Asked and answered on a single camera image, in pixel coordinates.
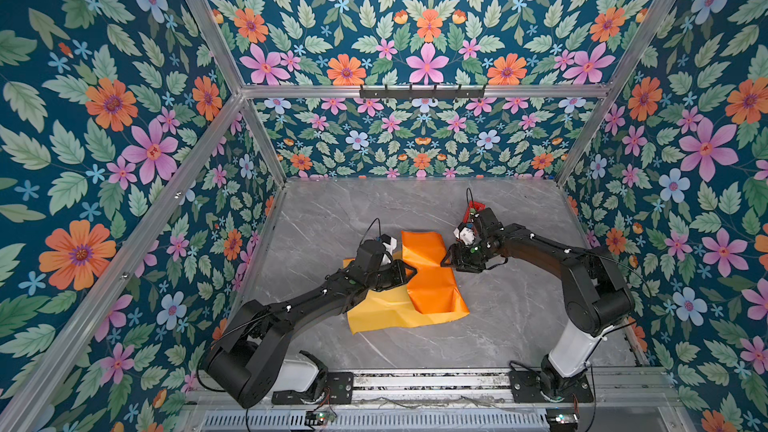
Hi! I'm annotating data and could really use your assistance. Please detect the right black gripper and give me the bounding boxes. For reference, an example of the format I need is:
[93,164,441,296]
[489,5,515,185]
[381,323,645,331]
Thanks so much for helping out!
[439,239,493,271]

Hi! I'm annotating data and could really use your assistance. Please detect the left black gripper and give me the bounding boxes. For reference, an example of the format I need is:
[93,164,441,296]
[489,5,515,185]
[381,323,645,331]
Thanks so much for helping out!
[366,257,421,290]

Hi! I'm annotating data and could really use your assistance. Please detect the yellow orange wrapping paper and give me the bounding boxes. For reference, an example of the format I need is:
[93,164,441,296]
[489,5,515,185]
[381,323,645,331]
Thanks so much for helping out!
[346,231,470,334]

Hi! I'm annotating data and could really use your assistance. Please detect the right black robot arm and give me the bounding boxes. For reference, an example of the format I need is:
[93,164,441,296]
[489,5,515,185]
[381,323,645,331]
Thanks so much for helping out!
[440,208,635,402]

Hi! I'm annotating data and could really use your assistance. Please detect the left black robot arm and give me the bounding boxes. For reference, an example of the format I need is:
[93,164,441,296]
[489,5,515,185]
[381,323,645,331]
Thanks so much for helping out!
[199,235,418,409]

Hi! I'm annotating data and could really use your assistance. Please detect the red tape dispenser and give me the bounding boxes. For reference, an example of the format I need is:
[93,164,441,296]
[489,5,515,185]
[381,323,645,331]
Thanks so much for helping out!
[463,200,486,223]

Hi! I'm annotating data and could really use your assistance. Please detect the left small circuit board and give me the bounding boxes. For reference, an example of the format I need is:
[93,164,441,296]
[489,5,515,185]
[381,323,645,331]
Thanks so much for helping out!
[304,410,337,428]

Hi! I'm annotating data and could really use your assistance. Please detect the small circuit board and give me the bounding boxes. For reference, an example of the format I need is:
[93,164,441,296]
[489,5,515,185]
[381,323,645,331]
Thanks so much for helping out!
[546,411,579,432]
[304,410,337,428]

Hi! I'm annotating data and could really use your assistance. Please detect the right small circuit board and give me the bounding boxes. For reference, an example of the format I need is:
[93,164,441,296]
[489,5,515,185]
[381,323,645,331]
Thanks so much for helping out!
[546,411,579,432]

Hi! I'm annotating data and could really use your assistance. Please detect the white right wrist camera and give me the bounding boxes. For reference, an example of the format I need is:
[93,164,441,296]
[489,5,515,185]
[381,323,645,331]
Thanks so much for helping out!
[454,224,476,246]

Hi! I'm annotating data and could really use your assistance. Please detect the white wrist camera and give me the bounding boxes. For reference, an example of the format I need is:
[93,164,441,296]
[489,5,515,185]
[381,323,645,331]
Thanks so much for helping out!
[454,224,476,246]
[379,234,398,255]

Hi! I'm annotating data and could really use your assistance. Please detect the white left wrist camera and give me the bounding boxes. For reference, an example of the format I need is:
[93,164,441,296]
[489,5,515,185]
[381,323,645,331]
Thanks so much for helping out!
[379,234,398,255]

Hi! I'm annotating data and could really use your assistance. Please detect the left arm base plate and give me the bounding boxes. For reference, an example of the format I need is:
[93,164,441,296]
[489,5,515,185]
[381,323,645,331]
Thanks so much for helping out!
[271,371,355,406]

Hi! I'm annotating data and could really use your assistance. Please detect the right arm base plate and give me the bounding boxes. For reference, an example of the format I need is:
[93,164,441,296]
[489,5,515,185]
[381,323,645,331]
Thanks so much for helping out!
[508,369,595,404]

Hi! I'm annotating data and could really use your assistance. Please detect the white slotted cable duct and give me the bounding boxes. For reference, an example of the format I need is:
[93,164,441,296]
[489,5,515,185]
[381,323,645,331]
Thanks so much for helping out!
[199,409,548,431]

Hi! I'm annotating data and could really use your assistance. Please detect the black hook rail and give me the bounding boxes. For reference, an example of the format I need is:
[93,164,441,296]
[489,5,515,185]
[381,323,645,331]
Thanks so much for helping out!
[358,84,486,101]

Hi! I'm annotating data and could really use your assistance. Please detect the aluminium mounting rail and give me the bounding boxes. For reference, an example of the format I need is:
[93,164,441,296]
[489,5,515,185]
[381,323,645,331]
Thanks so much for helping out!
[177,367,693,431]

